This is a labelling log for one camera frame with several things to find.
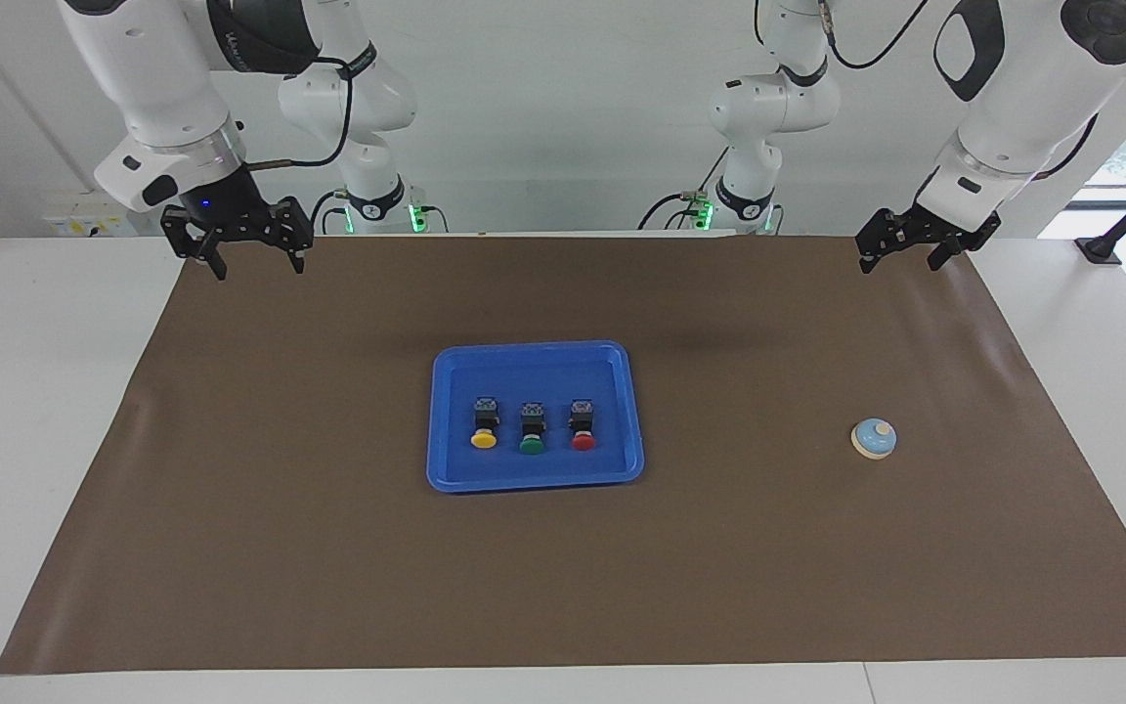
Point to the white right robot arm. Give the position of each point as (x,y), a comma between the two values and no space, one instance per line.
(162,88)

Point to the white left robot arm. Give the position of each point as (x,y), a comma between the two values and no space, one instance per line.
(1022,108)

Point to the blue plastic tray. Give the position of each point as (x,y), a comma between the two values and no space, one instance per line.
(534,469)

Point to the white wall socket box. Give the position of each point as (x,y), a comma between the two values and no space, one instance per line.
(69,225)

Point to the brown table mat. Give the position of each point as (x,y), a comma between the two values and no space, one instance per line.
(563,577)

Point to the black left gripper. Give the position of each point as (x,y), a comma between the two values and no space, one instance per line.
(923,229)

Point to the red push button switch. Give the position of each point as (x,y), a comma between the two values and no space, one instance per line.
(583,441)

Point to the yellow push button switch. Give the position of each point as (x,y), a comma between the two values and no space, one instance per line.
(484,438)

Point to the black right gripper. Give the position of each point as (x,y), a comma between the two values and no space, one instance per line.
(236,215)

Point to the green push button switch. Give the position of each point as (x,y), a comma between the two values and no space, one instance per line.
(531,444)

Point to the light blue desk bell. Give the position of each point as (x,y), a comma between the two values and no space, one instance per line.
(874,440)

